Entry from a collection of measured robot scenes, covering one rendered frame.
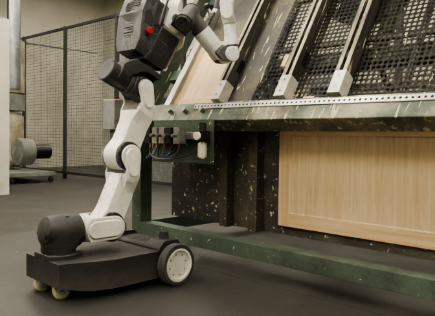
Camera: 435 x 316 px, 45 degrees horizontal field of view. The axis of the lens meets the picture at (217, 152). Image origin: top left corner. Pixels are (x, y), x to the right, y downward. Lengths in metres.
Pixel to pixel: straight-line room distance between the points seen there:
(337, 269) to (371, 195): 0.38
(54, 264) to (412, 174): 1.59
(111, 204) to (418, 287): 1.40
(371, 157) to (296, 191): 0.45
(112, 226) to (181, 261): 0.37
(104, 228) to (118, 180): 0.25
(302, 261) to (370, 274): 0.34
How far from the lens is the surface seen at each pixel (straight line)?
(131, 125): 2.60
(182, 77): 3.24
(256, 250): 2.66
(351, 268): 2.36
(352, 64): 2.48
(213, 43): 2.66
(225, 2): 2.73
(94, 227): 2.46
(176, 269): 2.57
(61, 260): 2.41
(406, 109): 2.19
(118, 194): 2.57
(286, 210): 2.78
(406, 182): 2.44
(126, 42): 2.69
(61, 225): 2.42
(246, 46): 3.02
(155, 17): 2.69
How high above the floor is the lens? 0.72
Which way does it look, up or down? 2 degrees down
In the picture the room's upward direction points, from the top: 1 degrees clockwise
